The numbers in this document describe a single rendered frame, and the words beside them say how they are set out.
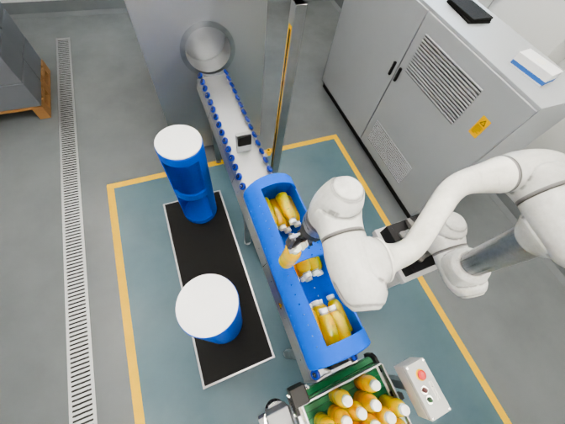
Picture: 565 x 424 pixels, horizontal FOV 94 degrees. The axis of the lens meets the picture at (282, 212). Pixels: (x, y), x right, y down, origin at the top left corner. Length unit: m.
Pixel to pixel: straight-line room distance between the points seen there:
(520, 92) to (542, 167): 1.36
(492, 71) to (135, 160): 3.05
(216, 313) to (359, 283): 0.86
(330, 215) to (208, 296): 0.87
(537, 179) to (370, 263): 0.50
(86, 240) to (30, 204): 0.65
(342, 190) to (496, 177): 0.42
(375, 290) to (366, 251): 0.08
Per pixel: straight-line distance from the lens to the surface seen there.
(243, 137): 1.71
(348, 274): 0.56
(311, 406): 1.47
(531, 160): 0.91
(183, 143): 1.76
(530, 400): 3.26
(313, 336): 1.16
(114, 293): 2.59
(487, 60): 2.35
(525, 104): 2.21
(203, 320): 1.30
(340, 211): 0.56
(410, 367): 1.40
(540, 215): 0.90
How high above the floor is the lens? 2.32
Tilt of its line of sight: 61 degrees down
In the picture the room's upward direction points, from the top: 14 degrees clockwise
